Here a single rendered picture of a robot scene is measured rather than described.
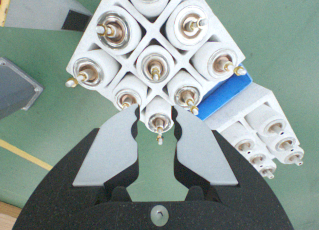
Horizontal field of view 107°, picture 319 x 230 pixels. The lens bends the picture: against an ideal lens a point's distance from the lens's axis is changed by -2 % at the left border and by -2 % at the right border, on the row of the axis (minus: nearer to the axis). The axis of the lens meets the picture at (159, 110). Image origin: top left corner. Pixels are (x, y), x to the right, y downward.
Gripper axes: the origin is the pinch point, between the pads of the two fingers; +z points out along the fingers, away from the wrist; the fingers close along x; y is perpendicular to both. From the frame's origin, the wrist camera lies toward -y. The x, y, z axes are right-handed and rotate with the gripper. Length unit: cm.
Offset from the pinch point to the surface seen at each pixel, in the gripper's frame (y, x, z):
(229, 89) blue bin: 12, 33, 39
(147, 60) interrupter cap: -1.1, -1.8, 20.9
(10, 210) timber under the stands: 138, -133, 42
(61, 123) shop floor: 37, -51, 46
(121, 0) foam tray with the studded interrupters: -13.7, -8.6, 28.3
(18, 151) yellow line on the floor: 61, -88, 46
